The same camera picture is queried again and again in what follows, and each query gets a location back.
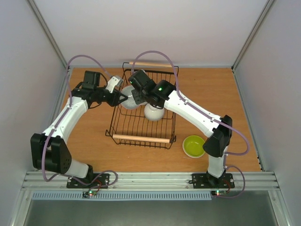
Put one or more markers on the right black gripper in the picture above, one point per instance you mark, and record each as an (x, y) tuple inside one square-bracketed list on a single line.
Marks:
[(137, 94)]

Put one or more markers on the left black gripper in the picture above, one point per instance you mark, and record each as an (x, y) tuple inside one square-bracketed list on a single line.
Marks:
[(115, 100)]

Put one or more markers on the speckled grey white bowl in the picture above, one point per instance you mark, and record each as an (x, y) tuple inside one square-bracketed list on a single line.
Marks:
[(130, 103)]

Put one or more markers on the ribbed white bowl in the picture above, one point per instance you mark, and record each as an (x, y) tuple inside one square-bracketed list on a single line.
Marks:
[(153, 114)]

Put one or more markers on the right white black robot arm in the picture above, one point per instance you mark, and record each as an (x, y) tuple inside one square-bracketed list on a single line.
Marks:
[(165, 95)]

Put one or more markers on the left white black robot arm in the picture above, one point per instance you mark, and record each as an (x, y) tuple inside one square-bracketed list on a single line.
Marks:
[(49, 149)]

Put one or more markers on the green bowl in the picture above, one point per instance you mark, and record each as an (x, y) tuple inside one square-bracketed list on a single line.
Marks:
[(193, 146)]

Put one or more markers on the left circuit board with leds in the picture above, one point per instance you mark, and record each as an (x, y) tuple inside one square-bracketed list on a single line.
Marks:
[(90, 193)]

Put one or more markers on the circuit board with leds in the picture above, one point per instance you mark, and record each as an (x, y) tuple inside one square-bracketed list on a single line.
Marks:
[(90, 193), (218, 192)]

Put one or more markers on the right circuit board with leds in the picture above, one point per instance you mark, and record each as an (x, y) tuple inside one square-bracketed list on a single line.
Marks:
[(218, 192)]

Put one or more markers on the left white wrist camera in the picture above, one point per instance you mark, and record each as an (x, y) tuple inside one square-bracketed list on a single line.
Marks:
[(114, 81)]

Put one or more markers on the black wire dish rack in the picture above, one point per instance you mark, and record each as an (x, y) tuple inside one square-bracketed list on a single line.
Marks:
[(131, 127)]

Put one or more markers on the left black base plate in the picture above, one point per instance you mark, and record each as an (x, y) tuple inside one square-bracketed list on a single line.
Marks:
[(100, 180)]

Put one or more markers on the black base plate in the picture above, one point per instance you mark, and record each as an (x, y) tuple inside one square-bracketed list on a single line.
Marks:
[(207, 181), (100, 180)]

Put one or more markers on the grey slotted cable duct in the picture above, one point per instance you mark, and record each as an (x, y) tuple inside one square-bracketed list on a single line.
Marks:
[(123, 196)]

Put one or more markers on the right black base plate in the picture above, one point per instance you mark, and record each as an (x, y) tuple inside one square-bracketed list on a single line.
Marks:
[(207, 181)]

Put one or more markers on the aluminium rail front frame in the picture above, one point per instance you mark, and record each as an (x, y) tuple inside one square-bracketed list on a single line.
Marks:
[(157, 181)]

